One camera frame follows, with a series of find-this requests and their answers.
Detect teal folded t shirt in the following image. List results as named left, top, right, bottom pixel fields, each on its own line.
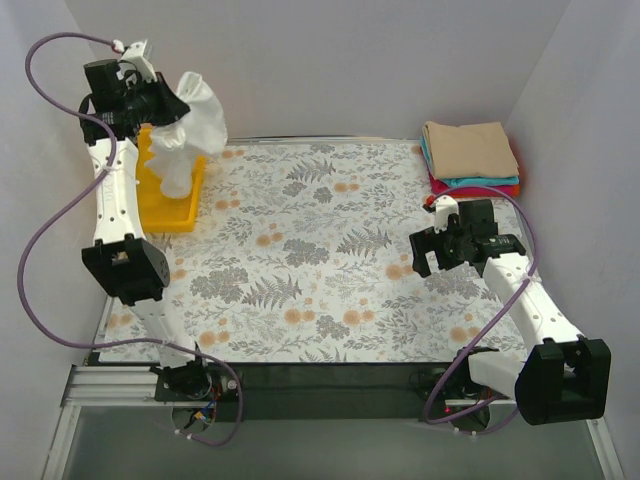
left=420, top=136, right=520, bottom=187

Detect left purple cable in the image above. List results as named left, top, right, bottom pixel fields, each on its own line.
left=18, top=32, right=245, bottom=446

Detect beige folded t shirt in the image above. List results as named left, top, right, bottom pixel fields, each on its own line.
left=423, top=121, right=519, bottom=180

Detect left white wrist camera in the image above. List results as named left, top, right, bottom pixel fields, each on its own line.
left=112, top=39, right=157, bottom=82

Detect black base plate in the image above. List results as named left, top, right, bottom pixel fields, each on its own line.
left=153, top=360, right=516, bottom=424

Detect aluminium frame rail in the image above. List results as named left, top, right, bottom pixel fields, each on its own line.
left=44, top=367, right=624, bottom=479

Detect floral patterned table mat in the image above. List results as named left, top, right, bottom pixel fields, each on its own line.
left=99, top=142, right=551, bottom=364

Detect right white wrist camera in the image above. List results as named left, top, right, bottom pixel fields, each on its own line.
left=423, top=195, right=459, bottom=233

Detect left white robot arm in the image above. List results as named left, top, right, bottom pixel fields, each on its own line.
left=79, top=57, right=213, bottom=400

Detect white t shirt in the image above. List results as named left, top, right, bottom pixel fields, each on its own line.
left=146, top=71, right=228, bottom=199

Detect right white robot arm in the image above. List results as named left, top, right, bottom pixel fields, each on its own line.
left=410, top=195, right=611, bottom=425

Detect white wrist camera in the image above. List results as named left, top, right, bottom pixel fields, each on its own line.
left=423, top=195, right=459, bottom=233
left=112, top=39, right=157, bottom=82

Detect pink folded t shirt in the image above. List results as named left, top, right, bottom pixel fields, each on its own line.
left=428, top=174, right=501, bottom=198

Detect yellow plastic bin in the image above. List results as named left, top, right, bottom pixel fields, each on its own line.
left=136, top=125, right=206, bottom=233

